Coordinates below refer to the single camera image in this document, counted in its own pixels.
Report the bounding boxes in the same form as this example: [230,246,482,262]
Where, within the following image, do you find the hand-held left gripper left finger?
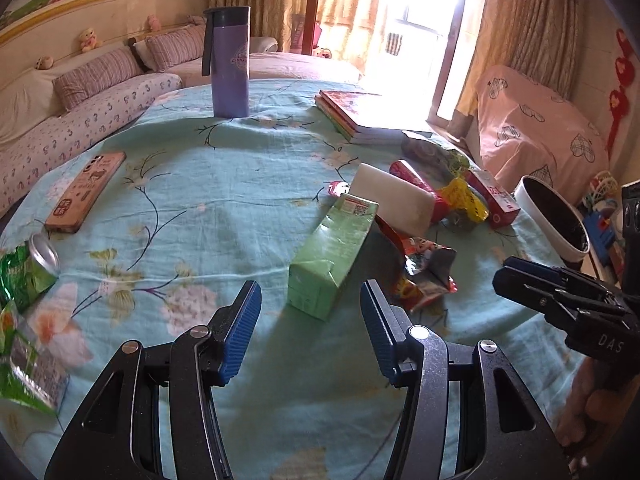
[44,280,263,480]

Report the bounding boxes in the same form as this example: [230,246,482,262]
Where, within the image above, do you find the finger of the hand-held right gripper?
[502,256,581,286]
[492,267,568,313]

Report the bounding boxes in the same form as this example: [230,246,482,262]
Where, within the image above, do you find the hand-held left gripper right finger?
[360,279,573,480]

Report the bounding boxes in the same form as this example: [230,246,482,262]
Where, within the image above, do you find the white-rimmed trash bin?
[513,175,592,262]

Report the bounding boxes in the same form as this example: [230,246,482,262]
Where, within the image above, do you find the red foil snack wrapper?
[375,215,458,313]

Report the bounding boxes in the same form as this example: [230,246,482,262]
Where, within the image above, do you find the green drink carton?
[287,193,380,322]

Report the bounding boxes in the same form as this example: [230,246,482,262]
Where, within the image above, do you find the red small box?
[465,169,522,229]

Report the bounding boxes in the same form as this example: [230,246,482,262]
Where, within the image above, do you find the yellow wrapper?
[437,177,488,223]

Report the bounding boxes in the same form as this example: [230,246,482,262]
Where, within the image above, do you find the white foam block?
[348,162,436,236]

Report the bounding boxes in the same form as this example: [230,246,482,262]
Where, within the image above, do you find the red snack tube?
[390,160,451,223]

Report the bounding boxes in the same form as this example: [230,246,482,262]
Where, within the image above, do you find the crushed green can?
[0,232,62,311]

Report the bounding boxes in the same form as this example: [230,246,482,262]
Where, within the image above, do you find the person's right hand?
[555,360,640,456]

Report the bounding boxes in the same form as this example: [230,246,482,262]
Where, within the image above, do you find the colourful plastic toys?
[580,170,626,261]

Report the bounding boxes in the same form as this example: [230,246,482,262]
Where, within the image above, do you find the pink heart-print covered armchair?
[472,64,611,206]

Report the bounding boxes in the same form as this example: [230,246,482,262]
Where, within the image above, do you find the floral blue tablecloth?
[0,77,591,480]

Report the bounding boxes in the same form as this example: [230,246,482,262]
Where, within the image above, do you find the grey-green snack bag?
[401,130,471,186]

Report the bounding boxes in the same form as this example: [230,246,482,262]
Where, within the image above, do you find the green foil wrapper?
[0,305,71,416]

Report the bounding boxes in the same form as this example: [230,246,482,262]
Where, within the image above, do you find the purple water bottle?
[201,6,252,119]

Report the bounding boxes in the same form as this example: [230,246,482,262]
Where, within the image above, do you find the floral-covered sofa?
[0,35,361,216]

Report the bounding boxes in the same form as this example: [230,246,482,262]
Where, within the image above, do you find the striped pink pillow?
[51,47,146,111]
[144,24,208,73]

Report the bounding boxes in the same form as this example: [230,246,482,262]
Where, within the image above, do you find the white pillow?
[0,67,63,146]

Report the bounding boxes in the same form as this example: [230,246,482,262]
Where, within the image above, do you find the sheer patterned curtain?
[322,0,396,61]

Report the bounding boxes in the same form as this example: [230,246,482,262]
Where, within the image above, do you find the cream plush bear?
[77,27,103,53]

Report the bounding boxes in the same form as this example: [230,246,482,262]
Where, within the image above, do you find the red wall decoration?
[605,27,640,161]

